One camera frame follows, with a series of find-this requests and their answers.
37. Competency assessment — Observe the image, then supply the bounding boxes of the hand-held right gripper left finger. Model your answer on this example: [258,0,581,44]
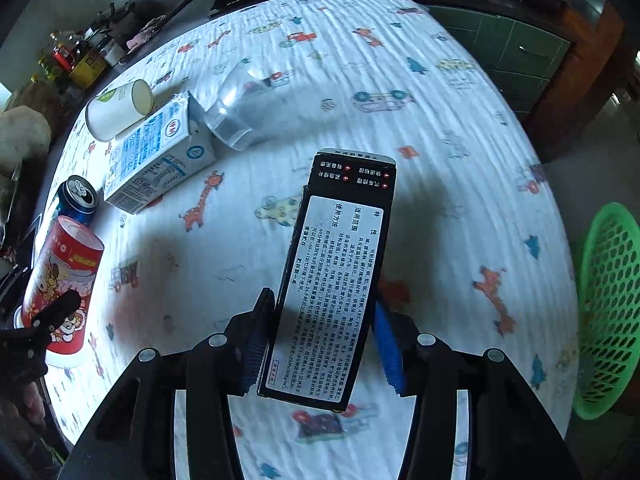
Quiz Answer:
[60,287,277,480]

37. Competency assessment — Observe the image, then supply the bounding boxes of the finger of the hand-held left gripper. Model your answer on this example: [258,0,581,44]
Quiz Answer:
[27,289,84,351]
[0,264,31,312]

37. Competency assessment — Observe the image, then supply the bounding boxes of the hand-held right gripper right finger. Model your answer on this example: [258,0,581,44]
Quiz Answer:
[375,300,583,480]

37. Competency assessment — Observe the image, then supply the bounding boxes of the red cartoon print cup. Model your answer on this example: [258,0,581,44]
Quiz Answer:
[17,215,106,368]

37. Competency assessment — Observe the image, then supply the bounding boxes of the black cardboard box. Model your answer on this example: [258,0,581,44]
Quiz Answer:
[256,148,397,413]

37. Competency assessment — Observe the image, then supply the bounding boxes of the green plastic basket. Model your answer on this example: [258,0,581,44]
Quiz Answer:
[571,201,640,420]

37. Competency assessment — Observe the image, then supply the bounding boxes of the person's left hand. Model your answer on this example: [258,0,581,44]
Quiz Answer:
[14,375,48,429]

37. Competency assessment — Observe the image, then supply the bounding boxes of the dark blue drink can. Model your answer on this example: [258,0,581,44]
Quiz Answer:
[56,175,99,227]

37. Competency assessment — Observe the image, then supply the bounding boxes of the printed white blanket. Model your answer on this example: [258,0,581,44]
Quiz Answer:
[42,0,581,480]

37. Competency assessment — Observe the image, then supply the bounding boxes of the round wooden chopping block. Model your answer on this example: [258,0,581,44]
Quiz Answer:
[6,77,66,118]
[0,105,53,178]

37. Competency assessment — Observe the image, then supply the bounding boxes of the blue white milk carton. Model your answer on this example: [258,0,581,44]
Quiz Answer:
[103,91,218,215]

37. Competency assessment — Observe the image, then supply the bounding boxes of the white paper cup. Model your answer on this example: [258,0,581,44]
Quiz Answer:
[85,80,153,142]

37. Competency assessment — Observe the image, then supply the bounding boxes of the yellow tin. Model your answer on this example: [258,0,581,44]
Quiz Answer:
[67,50,108,88]

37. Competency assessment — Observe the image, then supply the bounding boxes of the clear plastic cup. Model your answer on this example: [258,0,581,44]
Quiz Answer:
[202,60,268,152]

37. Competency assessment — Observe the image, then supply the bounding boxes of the clear oil bottle red label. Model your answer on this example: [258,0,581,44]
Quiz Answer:
[50,30,88,73]

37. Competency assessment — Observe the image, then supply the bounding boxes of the small white jar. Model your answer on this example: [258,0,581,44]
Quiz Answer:
[100,35,126,67]

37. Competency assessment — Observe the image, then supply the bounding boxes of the pink cloth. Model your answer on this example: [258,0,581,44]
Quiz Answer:
[125,16,168,53]

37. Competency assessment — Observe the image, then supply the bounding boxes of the green cabinet front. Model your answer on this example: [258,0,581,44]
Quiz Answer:
[425,5,571,116]

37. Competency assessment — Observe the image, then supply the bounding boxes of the wooden glass cabinet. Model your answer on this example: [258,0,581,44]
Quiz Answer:
[530,0,631,126]

